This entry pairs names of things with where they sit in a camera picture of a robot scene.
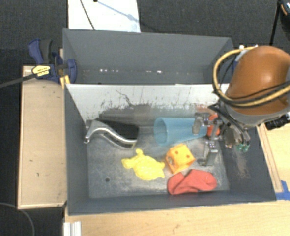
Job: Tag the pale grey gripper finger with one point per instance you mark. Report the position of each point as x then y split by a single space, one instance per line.
198 126
209 155

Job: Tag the blue plastic cup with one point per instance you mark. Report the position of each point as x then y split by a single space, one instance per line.
174 130

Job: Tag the orange cube with red dots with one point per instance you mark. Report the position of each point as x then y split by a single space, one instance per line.
180 157

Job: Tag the red cloth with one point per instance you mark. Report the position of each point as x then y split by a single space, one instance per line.
191 182

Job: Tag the yellow toy animal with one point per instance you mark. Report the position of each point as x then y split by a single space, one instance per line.
147 167

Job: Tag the black and silver hand tool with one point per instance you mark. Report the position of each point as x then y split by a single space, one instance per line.
120 130

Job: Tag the grey metal bin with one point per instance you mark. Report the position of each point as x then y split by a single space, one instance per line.
125 188

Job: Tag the pale wood board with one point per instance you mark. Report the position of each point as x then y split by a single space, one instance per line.
43 136

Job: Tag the black cylinder on white bracket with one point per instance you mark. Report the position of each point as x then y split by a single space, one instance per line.
279 123

